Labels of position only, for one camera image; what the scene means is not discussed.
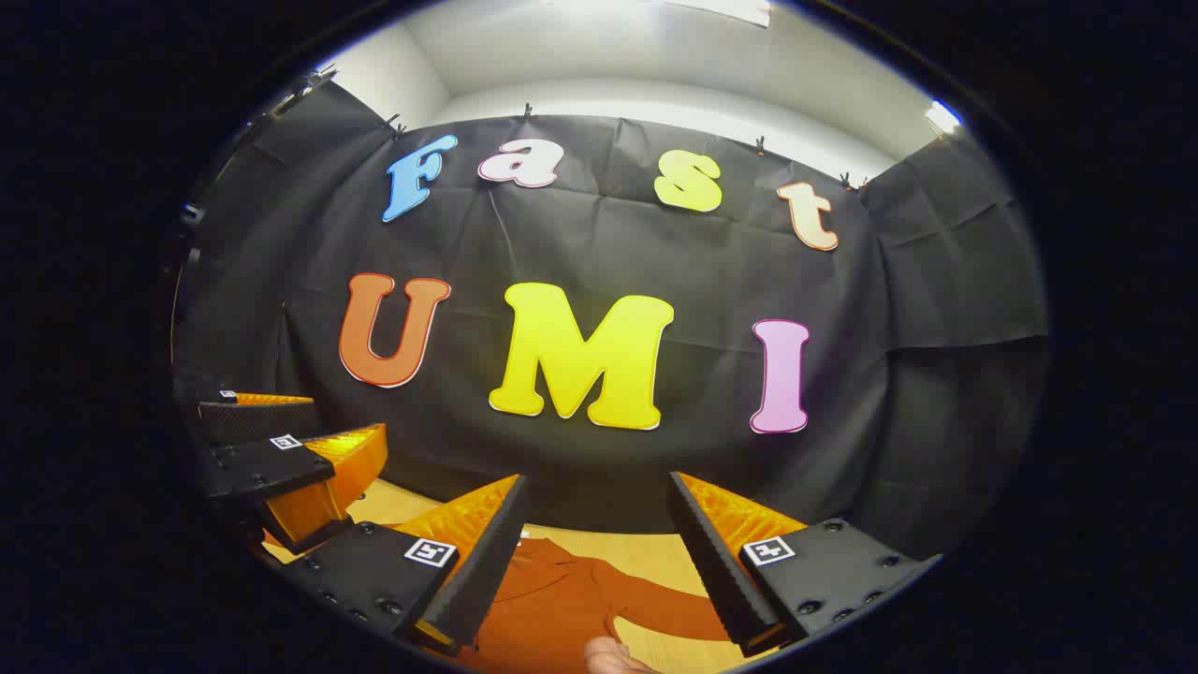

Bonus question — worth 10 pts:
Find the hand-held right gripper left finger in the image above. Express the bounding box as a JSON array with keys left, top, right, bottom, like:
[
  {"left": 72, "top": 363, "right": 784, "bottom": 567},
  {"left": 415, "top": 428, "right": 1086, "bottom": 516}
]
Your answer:
[{"left": 285, "top": 473, "right": 531, "bottom": 656}]

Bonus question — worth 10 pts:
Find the orange button-up shirt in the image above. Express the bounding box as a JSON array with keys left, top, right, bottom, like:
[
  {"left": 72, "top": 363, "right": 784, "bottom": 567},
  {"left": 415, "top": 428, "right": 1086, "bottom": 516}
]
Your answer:
[{"left": 457, "top": 529, "right": 742, "bottom": 674}]

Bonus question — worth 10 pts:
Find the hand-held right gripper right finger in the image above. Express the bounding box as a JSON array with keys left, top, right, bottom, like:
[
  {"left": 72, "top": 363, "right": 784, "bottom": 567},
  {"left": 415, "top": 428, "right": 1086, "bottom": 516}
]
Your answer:
[{"left": 667, "top": 471, "right": 942, "bottom": 658}]

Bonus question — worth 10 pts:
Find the black backdrop cloth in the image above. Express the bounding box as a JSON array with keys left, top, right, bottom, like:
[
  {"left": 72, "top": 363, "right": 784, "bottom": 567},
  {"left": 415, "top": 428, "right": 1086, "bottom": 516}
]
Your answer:
[{"left": 171, "top": 70, "right": 1051, "bottom": 563}]

